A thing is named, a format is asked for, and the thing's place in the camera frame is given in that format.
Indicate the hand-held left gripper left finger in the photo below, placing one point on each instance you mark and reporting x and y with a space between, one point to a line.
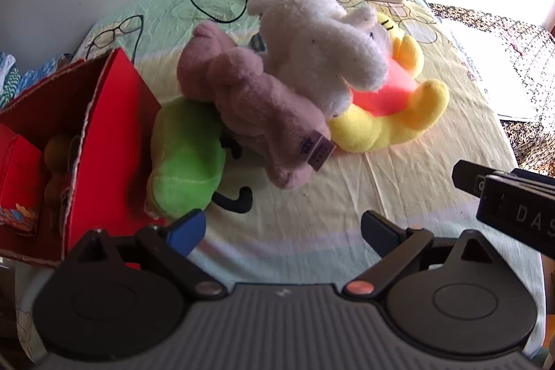
190 228

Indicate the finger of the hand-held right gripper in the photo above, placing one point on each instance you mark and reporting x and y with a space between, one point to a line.
466 177

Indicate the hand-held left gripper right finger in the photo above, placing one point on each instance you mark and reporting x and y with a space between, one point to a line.
382 233

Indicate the green plush toy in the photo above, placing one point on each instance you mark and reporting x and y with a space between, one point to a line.
186 162

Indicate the yellow tiger plush toy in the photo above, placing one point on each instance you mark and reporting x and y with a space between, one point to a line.
368 131

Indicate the red cardboard box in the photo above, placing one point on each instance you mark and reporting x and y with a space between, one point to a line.
108 127

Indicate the pink plush toy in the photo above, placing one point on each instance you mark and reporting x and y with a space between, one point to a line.
251 105

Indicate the white plush rabbit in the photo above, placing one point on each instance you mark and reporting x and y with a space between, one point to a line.
312 40

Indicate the cartoon printed desktop cloth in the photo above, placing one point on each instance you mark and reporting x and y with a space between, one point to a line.
303 214

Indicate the white folded sheet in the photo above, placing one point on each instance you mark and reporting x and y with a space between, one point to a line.
490 66

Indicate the brown plush toy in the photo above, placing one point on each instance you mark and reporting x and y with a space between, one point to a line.
58 153

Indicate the black and white patterned cloth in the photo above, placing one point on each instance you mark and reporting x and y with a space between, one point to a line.
477 12

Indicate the black-framed eyeglasses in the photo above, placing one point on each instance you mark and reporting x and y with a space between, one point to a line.
114 30

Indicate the blue floral cloth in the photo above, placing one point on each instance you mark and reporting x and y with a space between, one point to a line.
8 79

